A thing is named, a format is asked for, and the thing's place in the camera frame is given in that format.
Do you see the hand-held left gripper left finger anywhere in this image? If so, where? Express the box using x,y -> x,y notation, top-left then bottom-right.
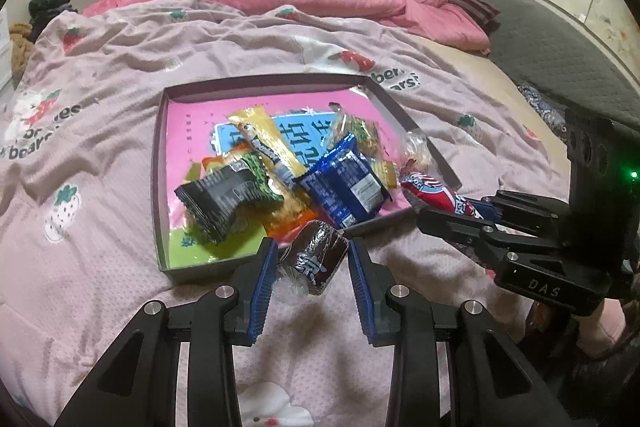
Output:
52,237 -> 279,427

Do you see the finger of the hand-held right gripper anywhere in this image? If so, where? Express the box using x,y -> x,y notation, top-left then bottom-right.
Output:
477,190 -> 571,235
417,205 -> 566,268

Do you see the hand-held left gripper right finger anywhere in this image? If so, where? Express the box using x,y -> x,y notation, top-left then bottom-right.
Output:
347,239 -> 583,427

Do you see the red snack packet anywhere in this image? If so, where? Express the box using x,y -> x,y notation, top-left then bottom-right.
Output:
399,159 -> 488,220

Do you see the lime green snack packet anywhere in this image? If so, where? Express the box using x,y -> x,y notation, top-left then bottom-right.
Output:
167,219 -> 266,269

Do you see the brown chocolate cake packet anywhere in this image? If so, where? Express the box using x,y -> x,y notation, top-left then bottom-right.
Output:
277,219 -> 348,298

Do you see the orange-wrapped cake packet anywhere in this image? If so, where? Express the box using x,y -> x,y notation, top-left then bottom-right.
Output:
260,187 -> 331,240

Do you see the black and green snack packet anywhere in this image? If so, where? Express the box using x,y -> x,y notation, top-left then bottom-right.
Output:
174,154 -> 286,245

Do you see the blue cookie packet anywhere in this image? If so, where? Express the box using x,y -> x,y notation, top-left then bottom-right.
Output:
298,134 -> 392,230

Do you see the clear green-printed snack packet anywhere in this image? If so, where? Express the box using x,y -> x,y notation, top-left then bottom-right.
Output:
325,104 -> 383,152

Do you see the dark shallow cardboard box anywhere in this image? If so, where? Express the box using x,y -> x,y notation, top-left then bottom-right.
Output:
151,73 -> 462,284

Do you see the yellow snack bar packet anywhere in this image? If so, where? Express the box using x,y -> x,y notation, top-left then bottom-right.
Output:
228,104 -> 308,188

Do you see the person's right forearm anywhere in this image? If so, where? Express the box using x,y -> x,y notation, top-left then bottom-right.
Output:
575,297 -> 632,358

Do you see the blue floral cloth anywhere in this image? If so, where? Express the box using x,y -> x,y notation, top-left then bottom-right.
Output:
517,82 -> 571,140

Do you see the beige bed sheet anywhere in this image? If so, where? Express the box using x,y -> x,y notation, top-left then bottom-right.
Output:
415,34 -> 566,148

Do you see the grey quilted headboard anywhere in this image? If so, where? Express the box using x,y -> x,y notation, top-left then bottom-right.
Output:
412,0 -> 640,132

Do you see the pink book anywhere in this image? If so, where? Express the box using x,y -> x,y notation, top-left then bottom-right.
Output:
167,87 -> 416,268

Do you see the dark striped pillow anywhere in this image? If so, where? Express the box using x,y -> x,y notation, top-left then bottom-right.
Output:
447,0 -> 501,35

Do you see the brown plush toy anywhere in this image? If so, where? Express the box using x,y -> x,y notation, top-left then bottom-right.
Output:
9,23 -> 36,78

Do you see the white drawer chest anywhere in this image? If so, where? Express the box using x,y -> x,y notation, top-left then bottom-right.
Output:
0,9 -> 13,90

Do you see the black clothes pile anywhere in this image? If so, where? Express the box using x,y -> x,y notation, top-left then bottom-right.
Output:
27,0 -> 78,40

